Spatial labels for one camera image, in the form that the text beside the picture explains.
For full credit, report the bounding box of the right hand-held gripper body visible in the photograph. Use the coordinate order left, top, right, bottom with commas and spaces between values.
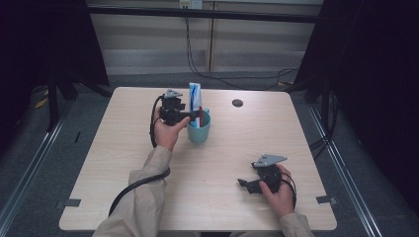
252, 153, 288, 194

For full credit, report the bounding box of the right hand-held gripper black cable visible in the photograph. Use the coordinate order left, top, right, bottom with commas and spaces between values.
280, 171, 297, 210

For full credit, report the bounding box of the teal plastic cup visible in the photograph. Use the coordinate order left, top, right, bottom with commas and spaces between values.
186, 107, 211, 145

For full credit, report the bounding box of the person's right hand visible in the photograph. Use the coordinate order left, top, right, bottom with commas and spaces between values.
258, 163, 295, 218

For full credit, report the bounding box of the hand-held gripper black cable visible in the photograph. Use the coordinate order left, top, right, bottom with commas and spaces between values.
280, 171, 297, 210
108, 94, 172, 217

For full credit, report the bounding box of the white wall socket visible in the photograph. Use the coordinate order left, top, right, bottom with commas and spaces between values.
178, 0, 204, 10

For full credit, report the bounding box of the metal floor rail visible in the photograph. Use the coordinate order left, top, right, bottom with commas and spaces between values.
0, 100, 73, 229
307, 104, 383, 237

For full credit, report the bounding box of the yellow object on floor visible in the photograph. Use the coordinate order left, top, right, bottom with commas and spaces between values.
34, 89, 50, 110

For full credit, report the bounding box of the left hand-held gripper black cable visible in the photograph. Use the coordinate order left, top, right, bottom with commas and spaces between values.
108, 94, 172, 217

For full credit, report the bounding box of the black cable on floor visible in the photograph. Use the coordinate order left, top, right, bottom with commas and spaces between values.
184, 16, 300, 92

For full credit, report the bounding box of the bundle of black cables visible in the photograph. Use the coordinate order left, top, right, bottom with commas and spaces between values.
308, 92, 341, 161

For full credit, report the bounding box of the black horizontal bar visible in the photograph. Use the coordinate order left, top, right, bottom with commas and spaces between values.
87, 6, 320, 24

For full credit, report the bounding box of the white and blue toothpaste tube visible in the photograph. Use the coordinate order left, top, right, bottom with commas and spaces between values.
188, 82, 204, 129

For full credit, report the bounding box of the person's left hand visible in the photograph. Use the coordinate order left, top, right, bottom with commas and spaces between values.
152, 107, 192, 153

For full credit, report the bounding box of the black curtain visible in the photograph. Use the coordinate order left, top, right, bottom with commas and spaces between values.
0, 0, 111, 156
293, 0, 419, 215

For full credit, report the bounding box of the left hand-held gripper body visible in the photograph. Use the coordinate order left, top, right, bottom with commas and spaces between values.
159, 88, 191, 126

